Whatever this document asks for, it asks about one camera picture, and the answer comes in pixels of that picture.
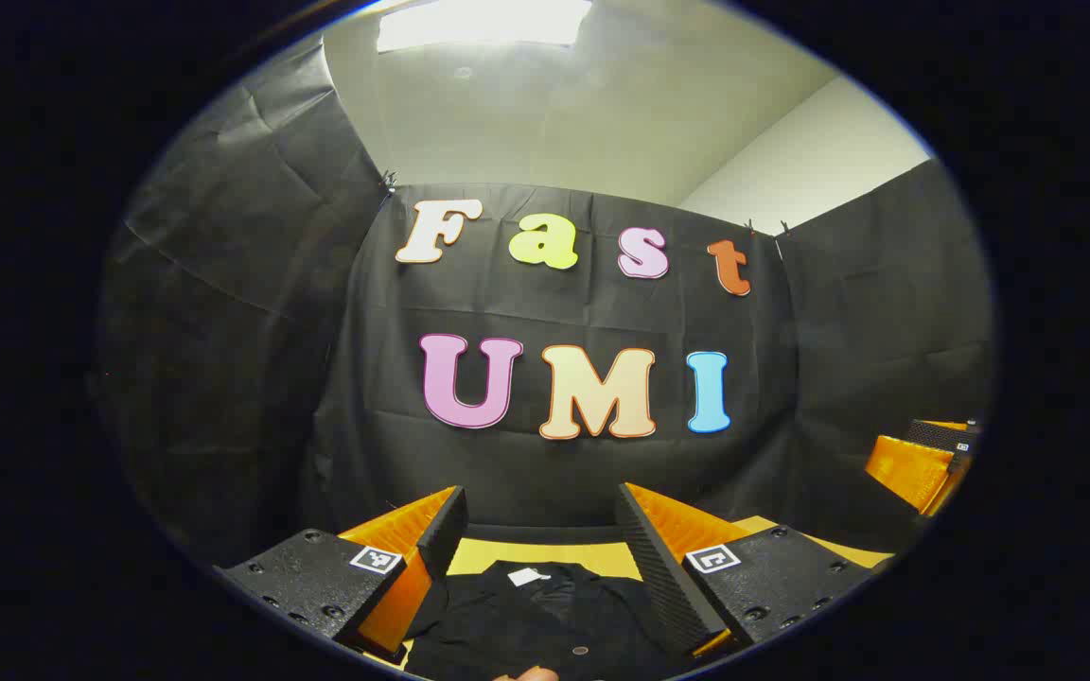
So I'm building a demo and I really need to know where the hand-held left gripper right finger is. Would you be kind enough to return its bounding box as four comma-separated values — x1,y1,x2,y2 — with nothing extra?
614,482,887,663

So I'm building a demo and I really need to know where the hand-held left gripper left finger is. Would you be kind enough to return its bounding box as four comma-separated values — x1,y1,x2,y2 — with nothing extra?
214,485,470,663

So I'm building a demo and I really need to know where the black buttoned garment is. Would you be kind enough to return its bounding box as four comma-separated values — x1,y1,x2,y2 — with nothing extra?
403,560,688,681

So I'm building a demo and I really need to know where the black backdrop cloth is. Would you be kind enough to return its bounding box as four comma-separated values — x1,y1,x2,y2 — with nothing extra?
96,33,995,568

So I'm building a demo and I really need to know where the ceiling light panel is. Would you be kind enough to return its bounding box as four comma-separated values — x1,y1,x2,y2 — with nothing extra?
375,0,595,54

